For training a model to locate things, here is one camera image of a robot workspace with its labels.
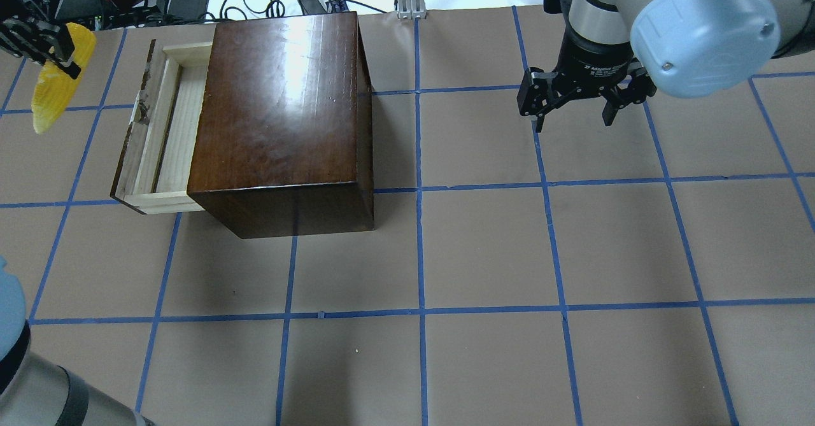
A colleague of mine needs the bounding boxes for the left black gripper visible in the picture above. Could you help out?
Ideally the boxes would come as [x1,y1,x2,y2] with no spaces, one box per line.
[1,0,82,80]

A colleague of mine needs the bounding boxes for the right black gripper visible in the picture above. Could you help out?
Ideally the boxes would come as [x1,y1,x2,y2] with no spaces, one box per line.
[517,31,658,133]

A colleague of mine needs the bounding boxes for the yellow corn cob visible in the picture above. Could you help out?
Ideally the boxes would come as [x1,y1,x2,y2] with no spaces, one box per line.
[31,22,97,135]

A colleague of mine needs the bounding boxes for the light wood drawer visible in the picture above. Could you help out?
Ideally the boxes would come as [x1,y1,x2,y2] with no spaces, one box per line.
[110,40,213,215]

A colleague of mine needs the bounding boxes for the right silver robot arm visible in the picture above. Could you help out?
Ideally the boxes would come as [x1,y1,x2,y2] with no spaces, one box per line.
[517,0,813,132]

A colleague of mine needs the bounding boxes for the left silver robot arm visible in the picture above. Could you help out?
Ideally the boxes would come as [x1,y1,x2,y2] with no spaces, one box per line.
[1,0,152,425]

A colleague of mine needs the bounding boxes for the dark brown wooden cabinet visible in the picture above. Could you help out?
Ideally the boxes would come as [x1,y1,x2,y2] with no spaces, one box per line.
[187,11,375,239]

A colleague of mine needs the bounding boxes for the black power adapter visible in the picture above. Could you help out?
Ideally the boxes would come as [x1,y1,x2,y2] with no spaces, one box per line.
[297,0,329,16]

